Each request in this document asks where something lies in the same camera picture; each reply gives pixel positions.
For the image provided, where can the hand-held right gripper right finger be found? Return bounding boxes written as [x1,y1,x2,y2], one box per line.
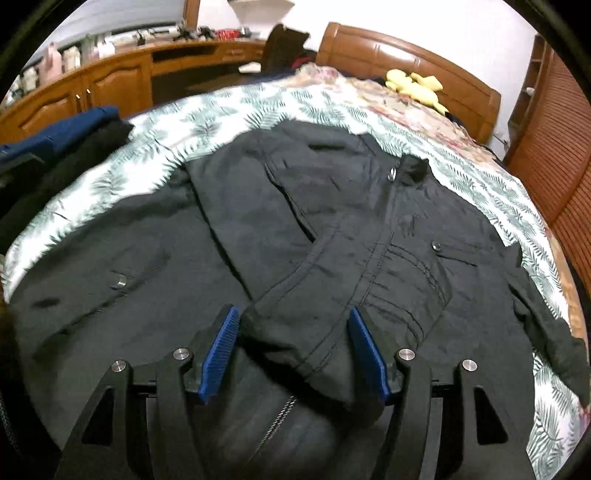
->
[348,307,539,480]

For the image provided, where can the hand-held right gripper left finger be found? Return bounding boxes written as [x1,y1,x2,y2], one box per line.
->
[54,304,241,480]

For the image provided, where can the black jacket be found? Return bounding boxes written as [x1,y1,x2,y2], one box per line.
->
[9,121,591,480]

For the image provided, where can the black folded clothes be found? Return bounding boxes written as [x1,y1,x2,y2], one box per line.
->
[0,117,134,254]

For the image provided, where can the leaf print bed sheet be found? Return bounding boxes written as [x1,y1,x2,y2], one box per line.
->
[0,78,587,480]

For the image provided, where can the floral quilt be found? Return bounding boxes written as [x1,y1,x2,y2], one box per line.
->
[295,62,509,167]

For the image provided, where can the yellow plush toy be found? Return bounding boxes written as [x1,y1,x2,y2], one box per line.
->
[385,68,448,115]

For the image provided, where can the wooden louvered wardrobe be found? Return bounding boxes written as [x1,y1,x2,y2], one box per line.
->
[503,34,591,287]

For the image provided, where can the wooden desk cabinet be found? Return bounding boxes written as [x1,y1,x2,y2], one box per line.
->
[0,39,273,146]

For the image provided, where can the wooden headboard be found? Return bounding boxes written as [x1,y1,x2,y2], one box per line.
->
[316,21,502,145]

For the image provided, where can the black bag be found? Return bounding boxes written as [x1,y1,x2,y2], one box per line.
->
[263,24,319,75]

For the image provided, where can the pink bottle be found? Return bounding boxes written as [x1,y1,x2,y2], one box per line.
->
[39,42,63,84]

